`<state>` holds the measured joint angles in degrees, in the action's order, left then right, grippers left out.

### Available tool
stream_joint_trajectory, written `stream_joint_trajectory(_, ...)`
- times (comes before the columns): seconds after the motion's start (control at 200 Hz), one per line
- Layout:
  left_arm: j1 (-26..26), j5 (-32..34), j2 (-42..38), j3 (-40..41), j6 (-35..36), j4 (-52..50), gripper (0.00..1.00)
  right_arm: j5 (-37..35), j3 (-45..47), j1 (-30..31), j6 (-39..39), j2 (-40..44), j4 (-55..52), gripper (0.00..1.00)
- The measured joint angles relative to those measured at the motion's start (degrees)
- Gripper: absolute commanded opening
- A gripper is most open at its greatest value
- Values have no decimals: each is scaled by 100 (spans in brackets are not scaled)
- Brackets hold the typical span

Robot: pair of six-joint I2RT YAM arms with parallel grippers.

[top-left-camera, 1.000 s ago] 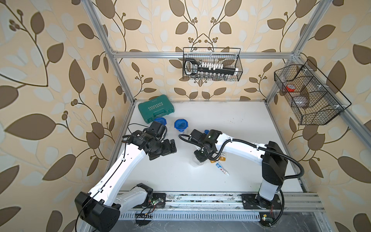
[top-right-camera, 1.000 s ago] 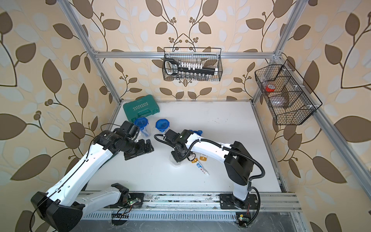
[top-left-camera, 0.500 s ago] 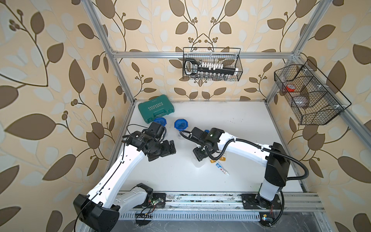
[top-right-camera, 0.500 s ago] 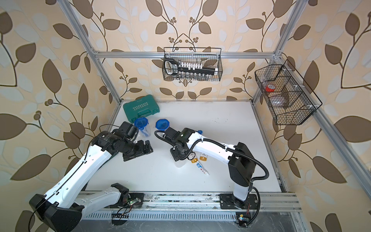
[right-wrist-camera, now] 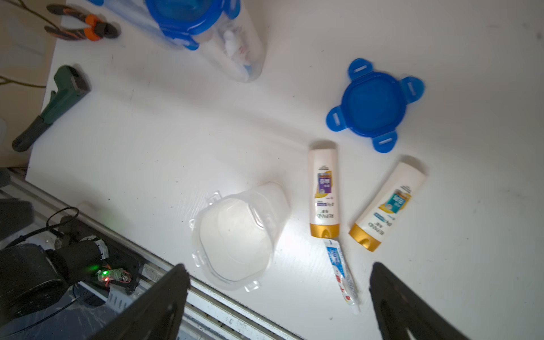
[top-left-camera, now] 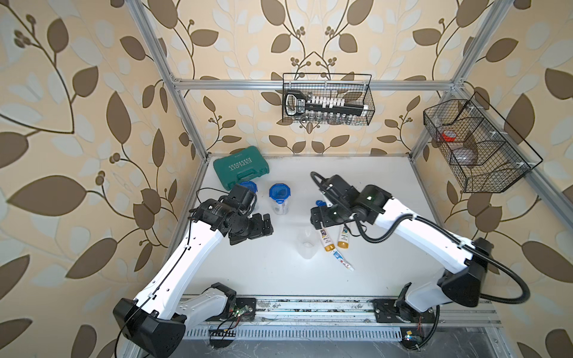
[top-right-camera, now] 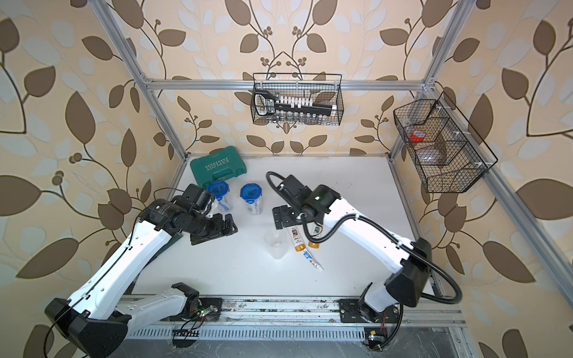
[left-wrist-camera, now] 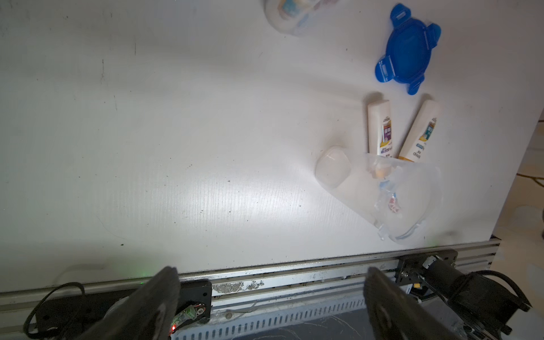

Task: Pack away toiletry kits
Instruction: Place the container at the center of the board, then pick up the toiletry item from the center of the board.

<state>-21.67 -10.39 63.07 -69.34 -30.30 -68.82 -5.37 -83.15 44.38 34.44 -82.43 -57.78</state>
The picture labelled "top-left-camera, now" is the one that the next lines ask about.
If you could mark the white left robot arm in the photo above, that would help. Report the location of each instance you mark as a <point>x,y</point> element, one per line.
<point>155,320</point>

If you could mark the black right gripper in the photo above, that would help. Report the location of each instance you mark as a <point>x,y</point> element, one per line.
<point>324,219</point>

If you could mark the green plastic tool case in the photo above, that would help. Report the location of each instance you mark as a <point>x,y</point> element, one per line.
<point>242,166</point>

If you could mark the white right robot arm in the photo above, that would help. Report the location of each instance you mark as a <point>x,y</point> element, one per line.
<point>465,262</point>

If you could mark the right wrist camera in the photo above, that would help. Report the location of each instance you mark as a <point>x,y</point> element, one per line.
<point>337,189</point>

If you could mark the black wire basket right wall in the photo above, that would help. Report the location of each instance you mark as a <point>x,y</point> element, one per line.
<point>491,153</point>

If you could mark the black wire basket wall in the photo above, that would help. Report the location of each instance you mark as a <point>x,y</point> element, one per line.
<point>491,153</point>
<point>355,88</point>

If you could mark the black socket wrench set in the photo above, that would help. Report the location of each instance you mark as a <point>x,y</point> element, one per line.
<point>296,103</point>

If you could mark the red tape roll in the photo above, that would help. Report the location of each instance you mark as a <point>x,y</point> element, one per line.
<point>448,136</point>

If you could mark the black wire basket back wall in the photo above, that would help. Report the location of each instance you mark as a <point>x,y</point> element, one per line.
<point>355,88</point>

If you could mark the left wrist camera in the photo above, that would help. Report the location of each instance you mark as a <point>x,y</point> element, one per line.
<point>243,199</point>

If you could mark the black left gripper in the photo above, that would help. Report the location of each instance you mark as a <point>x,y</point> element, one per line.
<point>258,230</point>

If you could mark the clear plastic container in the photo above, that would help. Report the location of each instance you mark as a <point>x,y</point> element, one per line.
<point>280,206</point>
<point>306,243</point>

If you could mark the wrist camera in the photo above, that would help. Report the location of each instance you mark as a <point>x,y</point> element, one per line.
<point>243,199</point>
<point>337,189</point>

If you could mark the white bottle purple label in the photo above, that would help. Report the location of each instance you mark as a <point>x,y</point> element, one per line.
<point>326,240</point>

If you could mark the aluminium frame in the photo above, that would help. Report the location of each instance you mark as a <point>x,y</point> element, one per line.
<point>459,126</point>

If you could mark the blue lid front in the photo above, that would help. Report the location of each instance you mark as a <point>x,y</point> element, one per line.
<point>279,193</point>

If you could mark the white shampoo bottle gold cap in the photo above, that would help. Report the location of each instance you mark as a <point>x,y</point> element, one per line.
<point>344,238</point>

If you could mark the toothpaste tube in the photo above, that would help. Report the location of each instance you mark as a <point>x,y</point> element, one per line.
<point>339,257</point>

